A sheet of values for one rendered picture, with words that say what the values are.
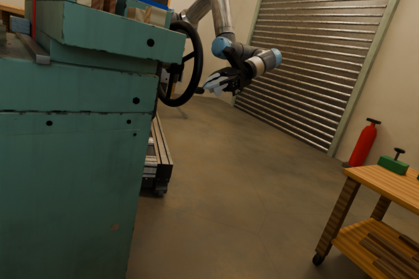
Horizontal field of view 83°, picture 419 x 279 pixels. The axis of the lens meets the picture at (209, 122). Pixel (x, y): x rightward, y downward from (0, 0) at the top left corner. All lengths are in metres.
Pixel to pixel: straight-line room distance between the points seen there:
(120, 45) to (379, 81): 2.98
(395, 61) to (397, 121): 0.62
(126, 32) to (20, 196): 0.37
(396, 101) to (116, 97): 2.89
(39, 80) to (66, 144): 0.13
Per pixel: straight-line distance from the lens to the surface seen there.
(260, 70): 0.90
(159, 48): 0.47
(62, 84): 0.50
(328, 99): 3.38
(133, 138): 0.58
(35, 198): 0.59
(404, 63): 3.16
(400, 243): 1.68
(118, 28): 0.43
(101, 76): 0.52
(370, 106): 3.20
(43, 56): 0.46
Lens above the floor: 0.88
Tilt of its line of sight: 16 degrees down
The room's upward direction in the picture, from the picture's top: 14 degrees clockwise
